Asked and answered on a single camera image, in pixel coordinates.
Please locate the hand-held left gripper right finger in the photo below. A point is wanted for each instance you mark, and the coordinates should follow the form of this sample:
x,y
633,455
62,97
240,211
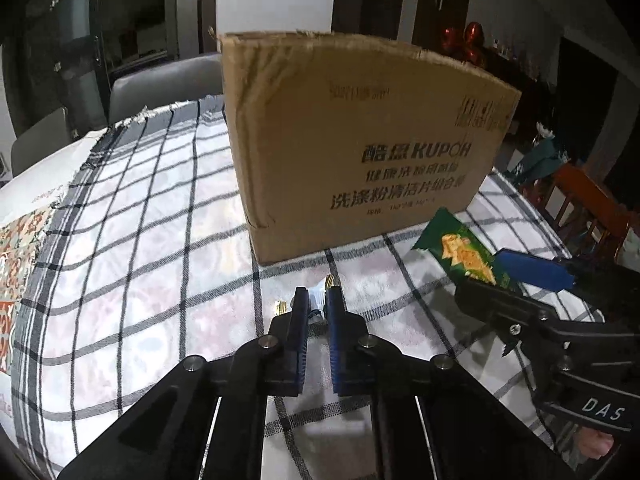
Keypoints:
x,y
334,340

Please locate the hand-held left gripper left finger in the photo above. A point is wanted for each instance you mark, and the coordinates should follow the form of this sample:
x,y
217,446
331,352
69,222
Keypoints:
x,y
300,332

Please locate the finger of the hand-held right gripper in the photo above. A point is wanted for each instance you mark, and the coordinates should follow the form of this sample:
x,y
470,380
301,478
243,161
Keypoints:
x,y
535,270
500,305

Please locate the small white gold sachet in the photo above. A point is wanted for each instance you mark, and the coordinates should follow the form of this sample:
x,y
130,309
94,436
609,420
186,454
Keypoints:
x,y
316,305

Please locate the green snack packet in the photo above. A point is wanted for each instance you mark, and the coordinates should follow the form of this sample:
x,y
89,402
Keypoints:
x,y
460,250

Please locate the brown cardboard box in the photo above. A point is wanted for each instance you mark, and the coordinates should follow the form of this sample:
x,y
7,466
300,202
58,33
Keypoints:
x,y
360,160

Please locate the person's right hand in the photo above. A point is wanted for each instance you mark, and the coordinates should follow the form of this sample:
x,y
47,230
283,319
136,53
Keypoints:
x,y
597,445

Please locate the orange wooden chair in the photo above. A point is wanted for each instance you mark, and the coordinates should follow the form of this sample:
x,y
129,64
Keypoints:
x,y
585,195

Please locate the green cloth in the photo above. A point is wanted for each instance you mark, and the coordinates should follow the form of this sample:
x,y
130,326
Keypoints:
x,y
542,160

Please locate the black white checked tablecloth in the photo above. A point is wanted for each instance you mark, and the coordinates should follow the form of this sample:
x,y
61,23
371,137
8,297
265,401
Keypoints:
x,y
150,270

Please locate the red foil balloons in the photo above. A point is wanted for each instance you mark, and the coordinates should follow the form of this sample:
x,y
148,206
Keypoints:
x,y
465,42

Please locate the grey upholstered chair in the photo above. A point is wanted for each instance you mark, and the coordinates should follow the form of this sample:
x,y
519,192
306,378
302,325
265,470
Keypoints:
x,y
42,142
160,85

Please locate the floral patterned table mat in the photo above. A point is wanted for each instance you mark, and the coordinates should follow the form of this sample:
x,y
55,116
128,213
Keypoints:
x,y
25,260

